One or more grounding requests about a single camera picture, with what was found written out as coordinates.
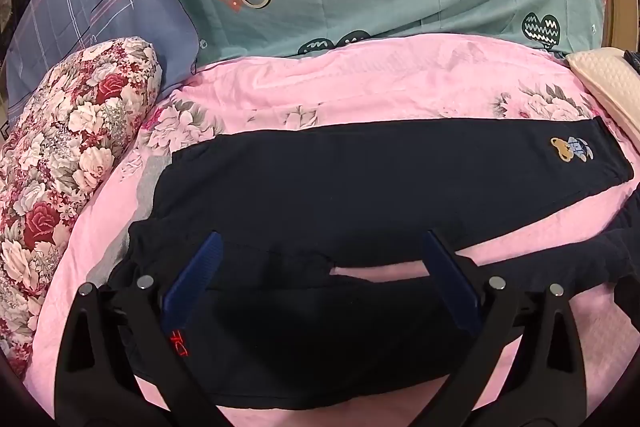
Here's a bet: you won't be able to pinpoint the cream quilted cushion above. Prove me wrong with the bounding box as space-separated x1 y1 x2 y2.
565 48 640 132

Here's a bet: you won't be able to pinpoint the pink floral bed sheet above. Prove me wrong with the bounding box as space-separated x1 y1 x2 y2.
25 34 640 427

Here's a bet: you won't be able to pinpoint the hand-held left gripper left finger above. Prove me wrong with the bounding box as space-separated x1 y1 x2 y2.
55 231 223 427

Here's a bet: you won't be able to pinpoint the red floral pillow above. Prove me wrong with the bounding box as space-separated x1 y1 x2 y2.
0 37 166 380

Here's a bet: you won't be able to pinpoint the dark navy pants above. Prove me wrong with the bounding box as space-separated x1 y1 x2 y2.
107 116 640 413

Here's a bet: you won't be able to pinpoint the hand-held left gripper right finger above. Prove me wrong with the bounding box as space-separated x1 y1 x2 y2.
422 229 588 427

